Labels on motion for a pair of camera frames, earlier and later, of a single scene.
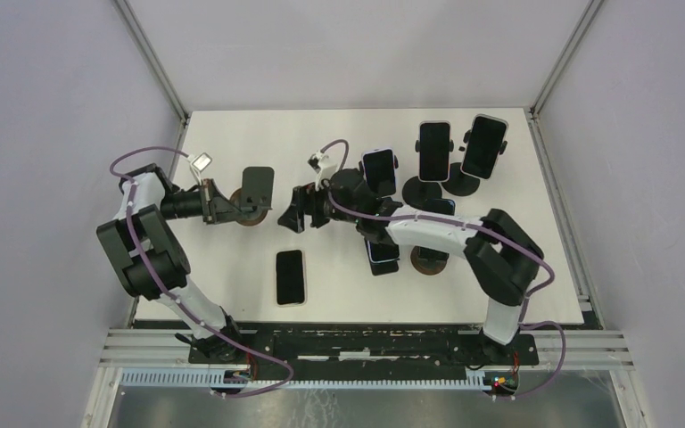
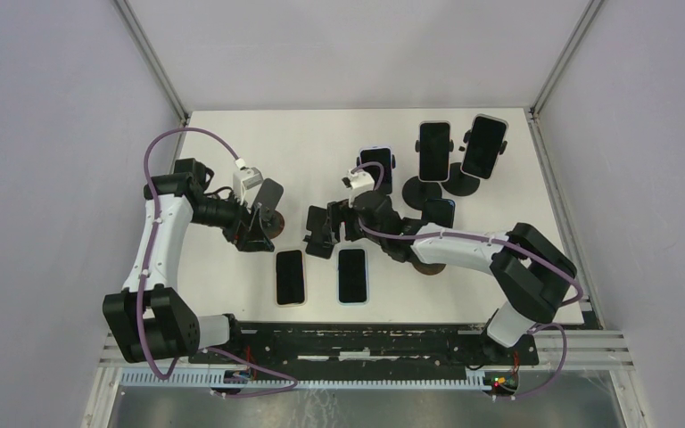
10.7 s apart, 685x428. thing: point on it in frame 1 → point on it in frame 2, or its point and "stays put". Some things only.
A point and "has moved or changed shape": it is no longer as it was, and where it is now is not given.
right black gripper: (305, 201) → (338, 212)
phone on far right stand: (482, 149) stays put
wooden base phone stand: (255, 196) has moved or changed shape
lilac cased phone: (379, 168) stays put
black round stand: (455, 181) stays put
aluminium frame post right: (566, 57) stays put
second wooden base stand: (428, 261) stays put
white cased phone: (434, 156) stays put
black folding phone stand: (382, 267) → (317, 242)
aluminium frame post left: (152, 61) stays put
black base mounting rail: (425, 348) stays put
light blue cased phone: (382, 252) has moved or changed shape
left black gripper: (218, 209) → (255, 239)
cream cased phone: (290, 277) stays put
